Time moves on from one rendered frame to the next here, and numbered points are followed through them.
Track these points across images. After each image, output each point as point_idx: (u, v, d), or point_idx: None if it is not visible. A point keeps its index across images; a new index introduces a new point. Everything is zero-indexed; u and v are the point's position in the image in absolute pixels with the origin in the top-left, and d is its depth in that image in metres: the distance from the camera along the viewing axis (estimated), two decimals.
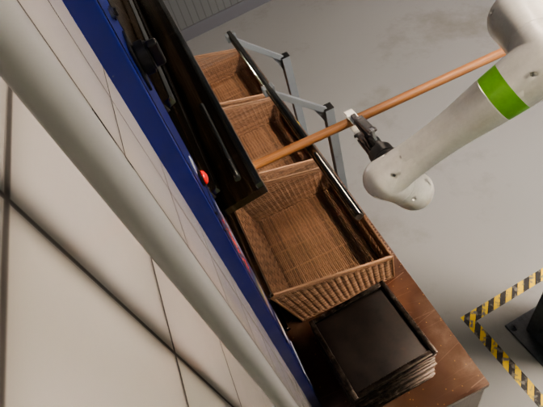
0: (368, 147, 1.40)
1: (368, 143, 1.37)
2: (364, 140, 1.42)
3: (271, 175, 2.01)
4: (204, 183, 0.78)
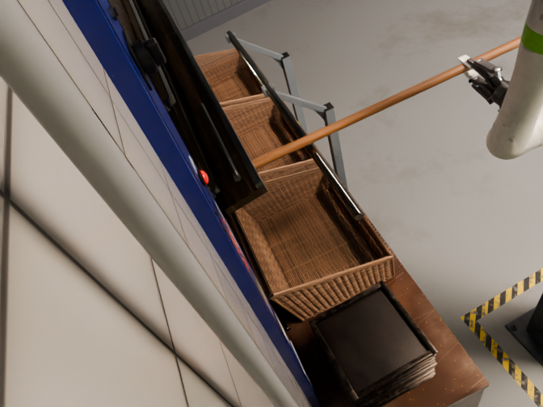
0: (488, 89, 1.42)
1: (491, 83, 1.39)
2: (482, 84, 1.45)
3: (271, 175, 2.01)
4: (204, 183, 0.78)
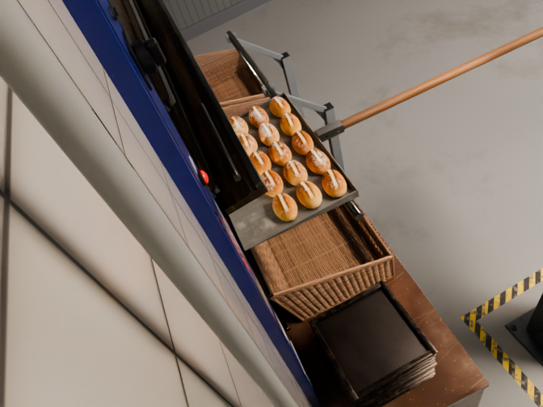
0: None
1: None
2: None
3: None
4: (204, 183, 0.78)
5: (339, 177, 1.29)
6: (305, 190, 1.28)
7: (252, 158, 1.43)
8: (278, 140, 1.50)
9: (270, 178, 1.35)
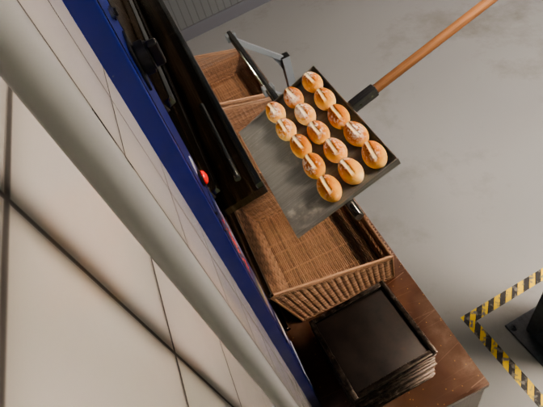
0: None
1: None
2: None
3: None
4: (204, 183, 0.78)
5: (377, 148, 1.27)
6: (345, 169, 1.28)
7: (292, 144, 1.45)
8: (314, 118, 1.49)
9: (310, 161, 1.36)
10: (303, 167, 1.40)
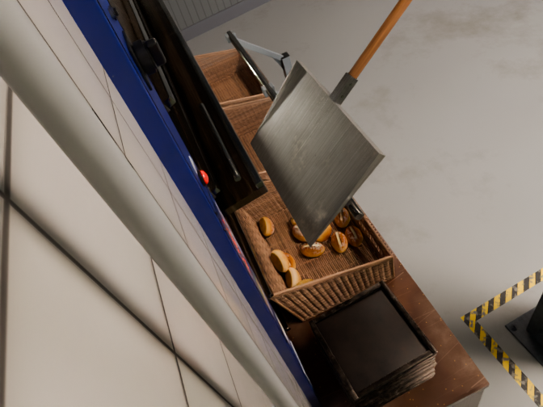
0: None
1: None
2: None
3: None
4: (204, 183, 0.78)
5: (333, 237, 1.88)
6: None
7: None
8: None
9: (354, 232, 1.86)
10: (346, 235, 1.89)
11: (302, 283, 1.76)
